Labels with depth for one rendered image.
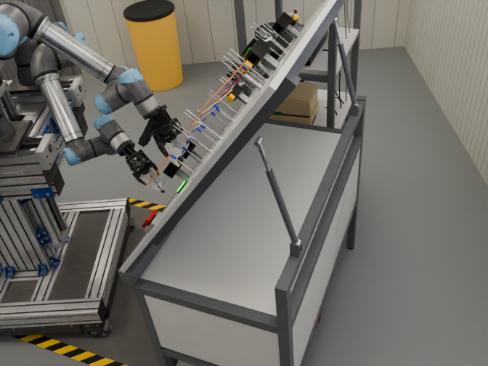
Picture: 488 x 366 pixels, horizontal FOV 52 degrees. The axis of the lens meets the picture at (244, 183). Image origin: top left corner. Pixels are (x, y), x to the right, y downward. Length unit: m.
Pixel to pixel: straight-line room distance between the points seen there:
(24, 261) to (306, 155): 1.59
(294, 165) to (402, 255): 1.01
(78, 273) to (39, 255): 0.22
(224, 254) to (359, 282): 1.13
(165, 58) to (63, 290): 2.47
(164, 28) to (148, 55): 0.28
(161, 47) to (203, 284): 3.02
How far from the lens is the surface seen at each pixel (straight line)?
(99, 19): 5.13
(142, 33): 4.50
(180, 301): 1.83
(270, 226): 2.00
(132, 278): 1.87
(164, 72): 4.65
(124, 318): 2.85
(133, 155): 1.88
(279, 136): 2.49
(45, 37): 1.87
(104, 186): 3.72
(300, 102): 2.68
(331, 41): 2.39
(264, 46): 1.43
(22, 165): 2.20
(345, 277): 2.88
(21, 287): 2.94
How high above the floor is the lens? 2.20
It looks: 39 degrees down
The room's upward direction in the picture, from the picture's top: 6 degrees counter-clockwise
